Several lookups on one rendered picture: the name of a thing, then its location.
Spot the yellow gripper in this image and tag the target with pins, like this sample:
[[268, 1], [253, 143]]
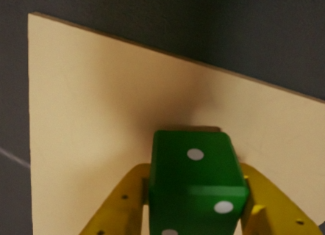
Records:
[[267, 211]]

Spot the green die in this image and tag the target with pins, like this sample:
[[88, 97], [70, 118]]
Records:
[[196, 184]]

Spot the beige flat mat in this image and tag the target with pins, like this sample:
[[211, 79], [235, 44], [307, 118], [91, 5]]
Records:
[[96, 100]]

